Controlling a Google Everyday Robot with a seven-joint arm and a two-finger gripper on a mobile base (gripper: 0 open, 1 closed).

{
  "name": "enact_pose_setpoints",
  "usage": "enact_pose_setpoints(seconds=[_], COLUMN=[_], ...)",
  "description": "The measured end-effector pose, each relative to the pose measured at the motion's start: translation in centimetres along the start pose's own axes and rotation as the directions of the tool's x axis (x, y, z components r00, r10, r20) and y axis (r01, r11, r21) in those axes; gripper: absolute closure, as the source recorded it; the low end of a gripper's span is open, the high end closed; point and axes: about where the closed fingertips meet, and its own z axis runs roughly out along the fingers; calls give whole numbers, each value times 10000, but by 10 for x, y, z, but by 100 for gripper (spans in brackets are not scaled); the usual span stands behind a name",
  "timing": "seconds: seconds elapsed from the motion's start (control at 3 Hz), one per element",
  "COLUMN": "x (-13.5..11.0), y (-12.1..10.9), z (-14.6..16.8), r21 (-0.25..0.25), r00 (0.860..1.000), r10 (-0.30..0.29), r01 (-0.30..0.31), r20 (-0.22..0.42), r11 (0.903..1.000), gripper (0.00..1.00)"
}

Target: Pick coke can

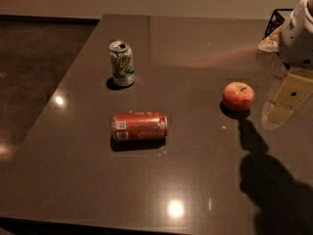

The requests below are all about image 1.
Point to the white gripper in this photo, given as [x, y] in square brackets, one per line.
[295, 46]

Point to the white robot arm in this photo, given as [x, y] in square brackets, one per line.
[291, 38]

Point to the red coke can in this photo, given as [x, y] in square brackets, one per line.
[139, 126]

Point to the green and white soda can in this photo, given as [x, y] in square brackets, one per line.
[122, 63]

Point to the snack bag in plastic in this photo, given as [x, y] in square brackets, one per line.
[271, 42]

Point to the red apple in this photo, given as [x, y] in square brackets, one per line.
[237, 96]

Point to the black wire basket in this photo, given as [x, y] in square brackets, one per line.
[277, 19]

